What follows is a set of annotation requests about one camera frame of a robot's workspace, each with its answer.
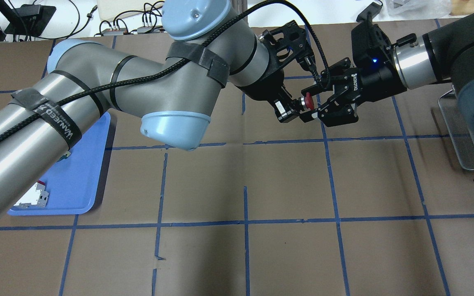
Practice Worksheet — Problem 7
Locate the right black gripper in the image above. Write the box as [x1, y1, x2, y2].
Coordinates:
[299, 57, 406, 127]

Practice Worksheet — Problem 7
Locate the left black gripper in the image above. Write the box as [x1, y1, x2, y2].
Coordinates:
[233, 60, 303, 123]

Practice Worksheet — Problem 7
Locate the red emergency push button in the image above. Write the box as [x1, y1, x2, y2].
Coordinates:
[293, 92, 315, 113]

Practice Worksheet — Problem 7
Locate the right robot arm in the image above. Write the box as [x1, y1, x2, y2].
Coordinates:
[300, 8, 474, 136]

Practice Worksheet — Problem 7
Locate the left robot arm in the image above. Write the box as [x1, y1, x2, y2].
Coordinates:
[0, 0, 297, 218]

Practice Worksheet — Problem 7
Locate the black power adapter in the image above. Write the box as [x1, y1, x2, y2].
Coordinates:
[355, 0, 384, 22]

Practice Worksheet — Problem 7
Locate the wooden board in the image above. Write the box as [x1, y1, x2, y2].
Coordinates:
[449, 0, 474, 16]

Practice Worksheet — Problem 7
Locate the green yellow terminal block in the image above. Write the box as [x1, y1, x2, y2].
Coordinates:
[58, 150, 72, 162]

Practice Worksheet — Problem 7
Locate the blue plastic tray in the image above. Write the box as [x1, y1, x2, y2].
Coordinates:
[7, 112, 111, 217]

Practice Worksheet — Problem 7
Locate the white circuit breaker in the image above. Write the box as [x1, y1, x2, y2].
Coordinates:
[13, 180, 49, 208]

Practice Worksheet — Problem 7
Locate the black tablet stand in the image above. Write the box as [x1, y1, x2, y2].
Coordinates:
[0, 0, 57, 37]

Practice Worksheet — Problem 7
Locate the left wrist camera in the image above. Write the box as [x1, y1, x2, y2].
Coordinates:
[258, 20, 317, 74]

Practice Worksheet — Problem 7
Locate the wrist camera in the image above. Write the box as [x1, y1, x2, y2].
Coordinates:
[258, 20, 317, 74]
[351, 19, 417, 68]

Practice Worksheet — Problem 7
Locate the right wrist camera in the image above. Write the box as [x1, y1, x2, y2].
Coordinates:
[351, 19, 417, 68]

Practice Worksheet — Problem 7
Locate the wire mesh shelf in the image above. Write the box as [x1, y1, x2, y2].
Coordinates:
[438, 89, 474, 181]

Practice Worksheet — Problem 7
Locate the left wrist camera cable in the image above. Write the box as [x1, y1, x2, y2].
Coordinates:
[0, 0, 331, 161]

